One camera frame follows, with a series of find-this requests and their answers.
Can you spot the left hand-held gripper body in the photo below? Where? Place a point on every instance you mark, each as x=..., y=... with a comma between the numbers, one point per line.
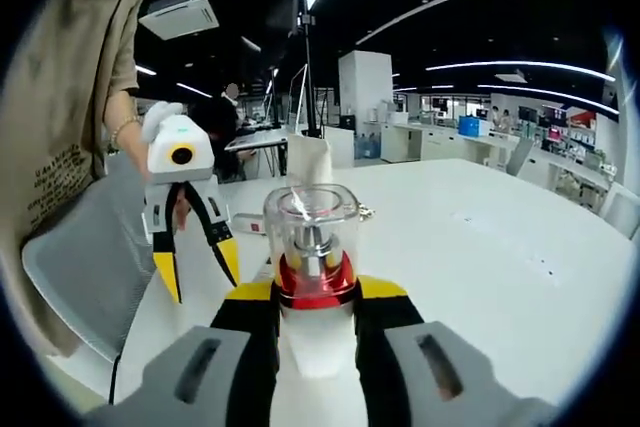
x=195, y=142

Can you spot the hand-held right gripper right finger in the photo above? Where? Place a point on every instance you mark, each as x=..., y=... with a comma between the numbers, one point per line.
x=395, y=347

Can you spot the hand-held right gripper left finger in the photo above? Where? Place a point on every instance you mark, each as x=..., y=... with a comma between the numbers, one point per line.
x=240, y=347

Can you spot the tall red-collared skincare bottle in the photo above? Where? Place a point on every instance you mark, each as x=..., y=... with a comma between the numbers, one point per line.
x=317, y=287

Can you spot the white skincare tube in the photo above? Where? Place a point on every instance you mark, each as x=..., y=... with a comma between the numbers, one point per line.
x=307, y=162

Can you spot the blue storage box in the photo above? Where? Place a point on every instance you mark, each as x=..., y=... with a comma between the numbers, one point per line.
x=473, y=127

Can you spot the person's left hand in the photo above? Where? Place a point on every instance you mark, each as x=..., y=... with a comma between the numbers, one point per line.
x=183, y=209

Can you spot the white office desk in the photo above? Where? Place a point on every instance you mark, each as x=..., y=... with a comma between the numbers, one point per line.
x=260, y=139

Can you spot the grey mesh office chair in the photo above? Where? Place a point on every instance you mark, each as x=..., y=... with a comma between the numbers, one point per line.
x=85, y=267

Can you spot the ceiling air conditioner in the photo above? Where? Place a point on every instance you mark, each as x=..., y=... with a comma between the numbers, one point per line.
x=177, y=14

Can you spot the black stand pole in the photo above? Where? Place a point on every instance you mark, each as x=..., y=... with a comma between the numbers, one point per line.
x=310, y=72

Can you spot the blue water jug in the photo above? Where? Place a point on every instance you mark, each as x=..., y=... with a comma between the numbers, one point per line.
x=374, y=147

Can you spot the white counter cabinets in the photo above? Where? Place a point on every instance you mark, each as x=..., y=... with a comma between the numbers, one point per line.
x=440, y=142

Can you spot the white chair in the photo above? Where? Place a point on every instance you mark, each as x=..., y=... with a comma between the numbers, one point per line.
x=622, y=212

